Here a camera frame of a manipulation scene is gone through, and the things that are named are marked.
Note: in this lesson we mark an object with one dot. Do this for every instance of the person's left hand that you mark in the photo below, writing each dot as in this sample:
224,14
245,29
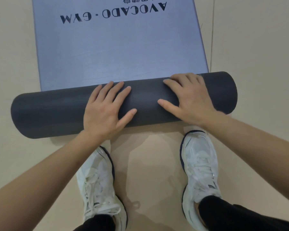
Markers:
101,117

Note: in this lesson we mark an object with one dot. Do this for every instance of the person's white sneaker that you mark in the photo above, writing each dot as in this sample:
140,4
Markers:
96,185
200,163

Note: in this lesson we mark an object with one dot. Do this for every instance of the person's left white sneaker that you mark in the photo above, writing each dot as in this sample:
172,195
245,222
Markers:
96,185

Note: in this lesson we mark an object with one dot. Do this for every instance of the person's left forearm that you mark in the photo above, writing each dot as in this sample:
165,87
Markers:
38,185

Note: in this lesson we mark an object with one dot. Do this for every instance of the person's right forearm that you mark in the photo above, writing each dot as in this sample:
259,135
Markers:
262,153

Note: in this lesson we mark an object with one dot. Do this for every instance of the person's right hand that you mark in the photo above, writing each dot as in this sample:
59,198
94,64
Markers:
195,103

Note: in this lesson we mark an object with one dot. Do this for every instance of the grey yoga mat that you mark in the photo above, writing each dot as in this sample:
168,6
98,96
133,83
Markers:
122,45

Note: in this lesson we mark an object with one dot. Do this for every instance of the person's right white sneaker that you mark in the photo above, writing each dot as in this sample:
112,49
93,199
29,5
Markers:
200,163

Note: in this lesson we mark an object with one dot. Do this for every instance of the black trousers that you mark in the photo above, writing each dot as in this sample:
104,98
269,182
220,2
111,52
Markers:
231,216

